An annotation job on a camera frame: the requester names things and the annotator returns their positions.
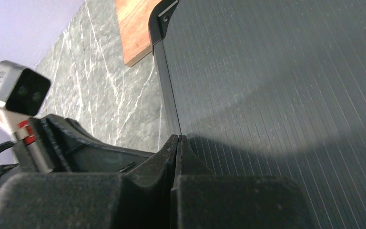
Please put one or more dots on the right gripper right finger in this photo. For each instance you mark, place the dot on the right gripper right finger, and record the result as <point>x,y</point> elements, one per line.
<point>201,199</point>

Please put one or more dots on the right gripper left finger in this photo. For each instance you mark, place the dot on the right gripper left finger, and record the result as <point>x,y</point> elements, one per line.
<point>139,199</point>

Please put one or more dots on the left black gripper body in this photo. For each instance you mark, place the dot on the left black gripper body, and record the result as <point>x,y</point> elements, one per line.
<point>29,149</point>

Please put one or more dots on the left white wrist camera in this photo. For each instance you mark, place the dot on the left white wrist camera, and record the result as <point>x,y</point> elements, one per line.
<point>22,93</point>

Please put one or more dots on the black poker set case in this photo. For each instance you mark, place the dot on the black poker set case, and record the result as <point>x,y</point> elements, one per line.
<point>271,87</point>

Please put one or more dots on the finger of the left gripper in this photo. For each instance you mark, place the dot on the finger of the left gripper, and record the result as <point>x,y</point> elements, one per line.
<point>78,151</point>

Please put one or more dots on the wooden base board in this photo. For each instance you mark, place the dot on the wooden base board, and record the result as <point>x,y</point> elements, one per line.
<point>133,18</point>

